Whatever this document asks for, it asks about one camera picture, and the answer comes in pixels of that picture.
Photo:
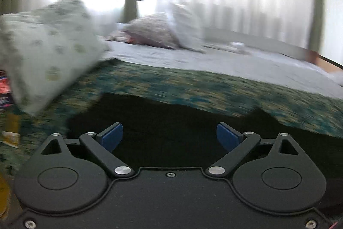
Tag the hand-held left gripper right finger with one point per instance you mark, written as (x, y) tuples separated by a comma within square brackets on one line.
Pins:
[(227, 137)]

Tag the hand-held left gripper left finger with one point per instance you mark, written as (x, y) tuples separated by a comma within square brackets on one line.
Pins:
[(112, 137)]

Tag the black pants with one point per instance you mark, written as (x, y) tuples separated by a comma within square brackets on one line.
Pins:
[(187, 135)]

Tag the green patterned blanket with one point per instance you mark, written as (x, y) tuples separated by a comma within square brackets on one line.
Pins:
[(171, 85)]

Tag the grey bed sheet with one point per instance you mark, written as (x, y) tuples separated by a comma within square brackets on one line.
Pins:
[(214, 61)]

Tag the yellow package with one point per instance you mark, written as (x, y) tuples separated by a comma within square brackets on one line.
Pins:
[(11, 129)]

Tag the white floral pillow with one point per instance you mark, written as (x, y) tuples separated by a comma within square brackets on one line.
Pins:
[(48, 49)]

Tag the pink patterned pillow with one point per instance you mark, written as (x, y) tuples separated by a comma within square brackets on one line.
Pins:
[(154, 30)]

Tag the plain white pillow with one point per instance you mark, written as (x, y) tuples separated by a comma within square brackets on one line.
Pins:
[(187, 27)]

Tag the colourful printed package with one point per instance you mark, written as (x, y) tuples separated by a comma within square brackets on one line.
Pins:
[(4, 89)]

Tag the wooden bed frame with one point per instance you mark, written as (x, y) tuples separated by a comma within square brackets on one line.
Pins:
[(327, 61)]

